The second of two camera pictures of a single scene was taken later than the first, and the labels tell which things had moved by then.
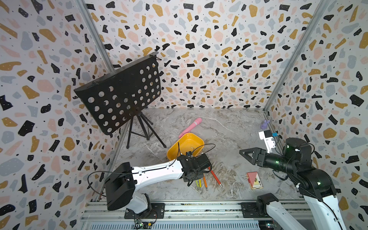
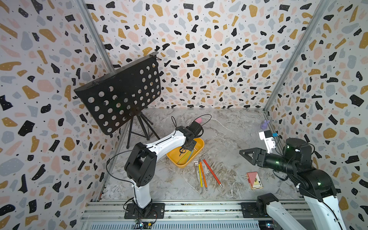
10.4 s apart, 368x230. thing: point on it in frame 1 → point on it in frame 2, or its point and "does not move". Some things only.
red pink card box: [254, 180] does not move
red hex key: [215, 177] does not move
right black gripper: [259, 155] does not move
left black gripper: [191, 180] → [192, 146]
